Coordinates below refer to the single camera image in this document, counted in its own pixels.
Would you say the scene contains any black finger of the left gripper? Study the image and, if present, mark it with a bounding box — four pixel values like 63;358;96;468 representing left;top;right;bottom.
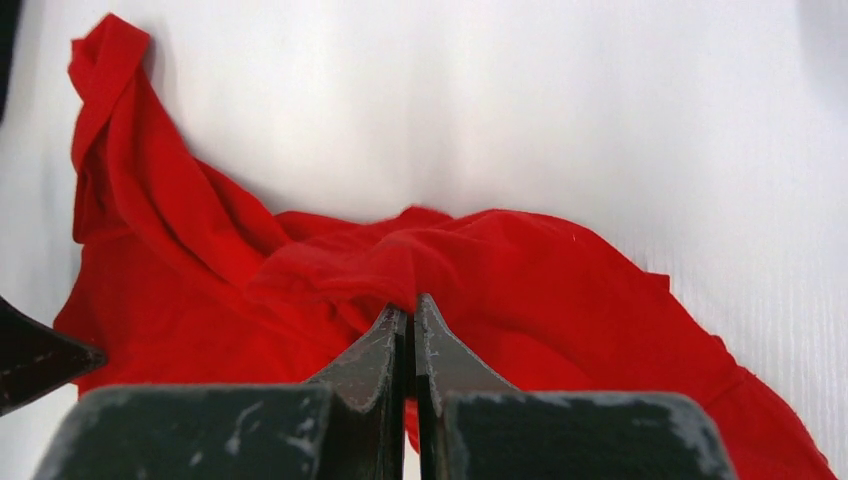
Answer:
1;299;107;415

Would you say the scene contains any red t-shirt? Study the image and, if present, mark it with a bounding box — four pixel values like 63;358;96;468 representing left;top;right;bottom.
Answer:
54;15;832;479

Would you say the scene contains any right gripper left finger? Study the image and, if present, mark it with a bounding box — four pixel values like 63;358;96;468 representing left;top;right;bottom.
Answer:
35;307;407;479

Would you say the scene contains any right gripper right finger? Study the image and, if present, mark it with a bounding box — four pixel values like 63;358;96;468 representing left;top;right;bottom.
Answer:
413;294;737;479

